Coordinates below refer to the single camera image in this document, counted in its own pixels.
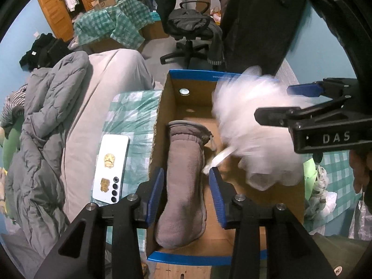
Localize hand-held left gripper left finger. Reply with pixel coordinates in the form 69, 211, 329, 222
33, 167, 165, 279

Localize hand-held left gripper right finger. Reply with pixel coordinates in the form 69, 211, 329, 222
209, 167, 339, 279

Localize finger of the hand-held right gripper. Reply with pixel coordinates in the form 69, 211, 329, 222
287, 78, 358, 98
254, 96, 359, 129

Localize white fluffy sock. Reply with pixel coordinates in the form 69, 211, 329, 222
203, 66, 309, 191

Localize grey fleece sock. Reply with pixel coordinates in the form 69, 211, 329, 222
155, 120, 214, 249

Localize cardboard box with blue rim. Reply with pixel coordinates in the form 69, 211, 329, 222
145, 70, 306, 279

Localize person's right hand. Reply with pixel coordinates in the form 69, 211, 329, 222
349, 149, 365, 194

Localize white smartphone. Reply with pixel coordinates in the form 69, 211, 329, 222
92, 134, 130, 203

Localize white plastic bag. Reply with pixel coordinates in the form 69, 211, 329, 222
305, 163, 338, 219

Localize tall black fabric wardrobe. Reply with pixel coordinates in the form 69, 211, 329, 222
216, 0, 307, 74

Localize green checked plastic tablecloth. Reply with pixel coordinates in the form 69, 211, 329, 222
87, 90, 362, 256

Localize dark jacket with striped cuff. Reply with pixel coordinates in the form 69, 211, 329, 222
207, 23, 225, 66

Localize black office chair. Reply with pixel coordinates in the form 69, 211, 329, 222
148, 0, 224, 70

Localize grey sofa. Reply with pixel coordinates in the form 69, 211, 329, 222
62, 49, 156, 224

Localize olive trousers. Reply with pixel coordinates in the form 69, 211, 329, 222
312, 232, 369, 279

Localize black bag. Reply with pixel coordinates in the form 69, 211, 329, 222
167, 13, 216, 40

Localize grey puffer jacket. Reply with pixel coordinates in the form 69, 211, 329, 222
6, 51, 90, 247

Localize large brown cardboard box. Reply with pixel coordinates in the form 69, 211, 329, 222
87, 20, 169, 53

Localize striped garment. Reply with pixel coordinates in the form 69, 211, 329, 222
0, 84, 28, 125

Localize pile of black clothes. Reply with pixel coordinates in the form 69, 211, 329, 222
20, 33, 72, 70

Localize green checked cloth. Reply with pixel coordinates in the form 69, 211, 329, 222
73, 0, 160, 50

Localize small brown cardboard box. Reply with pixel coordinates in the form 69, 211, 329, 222
90, 0, 117, 10

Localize wooden wardrobe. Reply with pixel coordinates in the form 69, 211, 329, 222
36, 0, 117, 40

